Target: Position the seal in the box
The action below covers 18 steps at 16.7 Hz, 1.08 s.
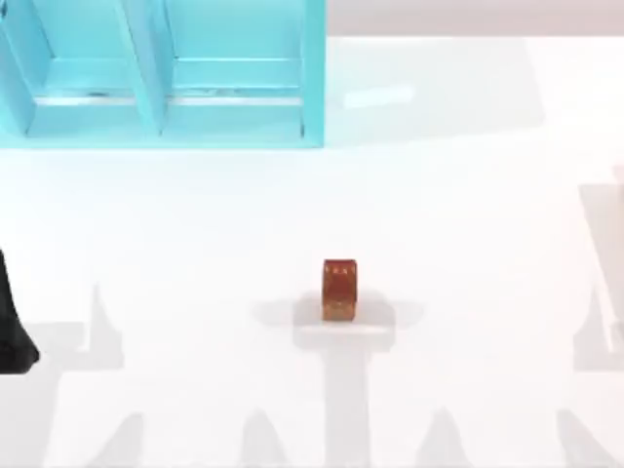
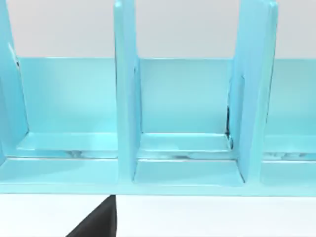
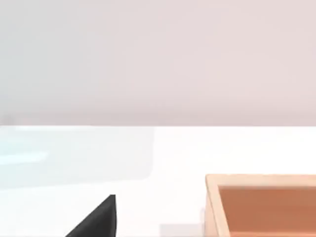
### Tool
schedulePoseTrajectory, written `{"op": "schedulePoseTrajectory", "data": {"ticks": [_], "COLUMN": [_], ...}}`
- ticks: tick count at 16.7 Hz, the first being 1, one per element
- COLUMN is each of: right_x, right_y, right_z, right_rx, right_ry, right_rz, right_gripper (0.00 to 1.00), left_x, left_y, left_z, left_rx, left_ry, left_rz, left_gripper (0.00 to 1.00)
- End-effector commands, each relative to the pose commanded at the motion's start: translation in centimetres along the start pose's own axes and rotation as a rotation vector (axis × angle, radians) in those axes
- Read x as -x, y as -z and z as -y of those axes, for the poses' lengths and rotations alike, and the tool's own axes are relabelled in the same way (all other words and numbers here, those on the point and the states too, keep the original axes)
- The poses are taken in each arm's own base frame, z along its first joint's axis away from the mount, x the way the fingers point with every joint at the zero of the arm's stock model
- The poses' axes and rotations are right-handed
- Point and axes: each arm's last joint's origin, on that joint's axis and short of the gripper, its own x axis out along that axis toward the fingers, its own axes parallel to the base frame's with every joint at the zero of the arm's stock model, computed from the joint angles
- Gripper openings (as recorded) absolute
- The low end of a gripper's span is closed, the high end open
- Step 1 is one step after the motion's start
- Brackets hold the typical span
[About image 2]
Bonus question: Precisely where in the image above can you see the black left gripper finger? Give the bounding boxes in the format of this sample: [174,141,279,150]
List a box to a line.
[65,194,117,237]

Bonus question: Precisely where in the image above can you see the light blue rack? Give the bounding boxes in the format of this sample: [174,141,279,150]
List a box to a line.
[0,0,316,196]

